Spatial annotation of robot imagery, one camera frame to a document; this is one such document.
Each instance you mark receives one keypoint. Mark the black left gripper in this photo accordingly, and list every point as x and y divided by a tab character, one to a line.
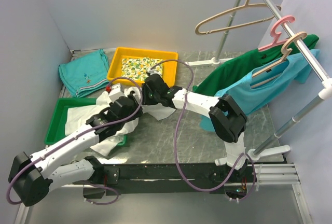
135	108

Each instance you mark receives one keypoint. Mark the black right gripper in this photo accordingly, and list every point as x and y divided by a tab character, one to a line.
146	101

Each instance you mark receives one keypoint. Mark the white daisy print t-shirt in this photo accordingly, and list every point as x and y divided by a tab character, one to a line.
158	111

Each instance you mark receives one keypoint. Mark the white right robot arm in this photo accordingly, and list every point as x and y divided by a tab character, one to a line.
227	118

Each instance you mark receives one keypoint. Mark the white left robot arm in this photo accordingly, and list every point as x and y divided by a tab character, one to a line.
32	177

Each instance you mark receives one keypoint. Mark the teal folded t-shirt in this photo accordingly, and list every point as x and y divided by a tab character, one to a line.
86	74

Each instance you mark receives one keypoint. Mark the green t-shirt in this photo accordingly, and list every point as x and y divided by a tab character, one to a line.
255	59

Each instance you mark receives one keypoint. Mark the light blue t-shirt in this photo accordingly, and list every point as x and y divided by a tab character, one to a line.
252	93

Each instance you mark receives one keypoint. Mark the pink hanger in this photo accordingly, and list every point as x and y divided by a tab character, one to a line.
276	35

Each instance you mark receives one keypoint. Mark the beige hanger with shirt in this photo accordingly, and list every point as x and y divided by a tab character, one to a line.
285	50

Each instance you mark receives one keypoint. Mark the beige empty hanger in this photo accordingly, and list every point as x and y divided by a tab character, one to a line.
238	6

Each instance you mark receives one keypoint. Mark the lemon print folded cloth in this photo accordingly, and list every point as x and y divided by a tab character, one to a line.
135	68

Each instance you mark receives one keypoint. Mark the green plastic tray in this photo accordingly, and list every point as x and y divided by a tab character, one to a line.
69	114

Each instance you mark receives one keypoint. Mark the black base beam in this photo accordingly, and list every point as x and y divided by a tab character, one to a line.
160	178

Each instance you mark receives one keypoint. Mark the metal clothes rack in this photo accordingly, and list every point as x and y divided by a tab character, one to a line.
263	150

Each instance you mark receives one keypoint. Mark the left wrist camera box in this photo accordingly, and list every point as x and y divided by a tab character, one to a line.
114	91

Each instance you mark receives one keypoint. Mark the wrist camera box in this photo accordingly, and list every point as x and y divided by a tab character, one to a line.
114	91
156	70

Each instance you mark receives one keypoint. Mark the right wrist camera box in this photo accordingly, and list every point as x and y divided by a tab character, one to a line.
156	70

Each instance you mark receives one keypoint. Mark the aluminium rail frame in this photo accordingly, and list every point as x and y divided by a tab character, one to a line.
280	173

